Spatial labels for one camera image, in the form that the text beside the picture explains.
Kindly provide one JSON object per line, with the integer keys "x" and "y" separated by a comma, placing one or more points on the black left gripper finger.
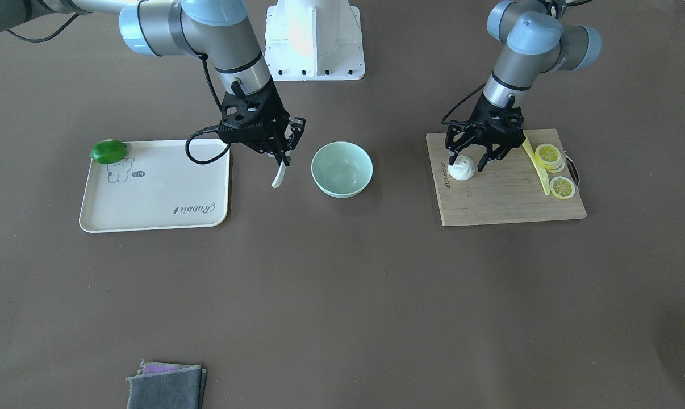
{"x": 455, "y": 143}
{"x": 495, "y": 150}

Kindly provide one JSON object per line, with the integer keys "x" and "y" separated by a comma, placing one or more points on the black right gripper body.
{"x": 278, "y": 115}

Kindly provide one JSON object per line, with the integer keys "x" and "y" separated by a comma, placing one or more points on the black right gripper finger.
{"x": 280, "y": 148}
{"x": 296, "y": 130}

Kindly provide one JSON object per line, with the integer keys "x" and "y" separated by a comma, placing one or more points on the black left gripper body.
{"x": 511, "y": 138}

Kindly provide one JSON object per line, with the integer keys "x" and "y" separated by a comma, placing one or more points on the white steamed bun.
{"x": 462, "y": 169}

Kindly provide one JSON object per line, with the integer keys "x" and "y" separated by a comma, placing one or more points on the white ceramic soup spoon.
{"x": 278, "y": 180}

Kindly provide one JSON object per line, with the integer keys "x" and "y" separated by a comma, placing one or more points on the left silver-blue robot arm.
{"x": 534, "y": 41}

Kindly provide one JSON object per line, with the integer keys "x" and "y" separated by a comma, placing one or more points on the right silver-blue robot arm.
{"x": 219, "y": 33}

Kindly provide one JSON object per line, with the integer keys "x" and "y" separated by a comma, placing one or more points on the mint green bowl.
{"x": 341, "y": 169}

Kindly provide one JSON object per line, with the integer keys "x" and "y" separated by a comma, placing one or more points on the yellow plastic knife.
{"x": 541, "y": 172}

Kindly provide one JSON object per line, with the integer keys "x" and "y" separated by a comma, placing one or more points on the bamboo cutting board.
{"x": 507, "y": 191}

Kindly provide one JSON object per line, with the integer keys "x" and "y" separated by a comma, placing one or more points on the stacked lemon slices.
{"x": 549, "y": 157}

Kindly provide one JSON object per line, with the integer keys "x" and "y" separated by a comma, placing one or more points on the lemon slice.
{"x": 562, "y": 187}

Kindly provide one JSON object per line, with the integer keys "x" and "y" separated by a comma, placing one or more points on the cream Rabbit serving tray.
{"x": 155, "y": 187}

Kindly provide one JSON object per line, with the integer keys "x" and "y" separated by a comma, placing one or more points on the grey and purple folded cloth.
{"x": 167, "y": 385}

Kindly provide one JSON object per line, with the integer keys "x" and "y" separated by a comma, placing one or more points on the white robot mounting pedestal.
{"x": 314, "y": 41}

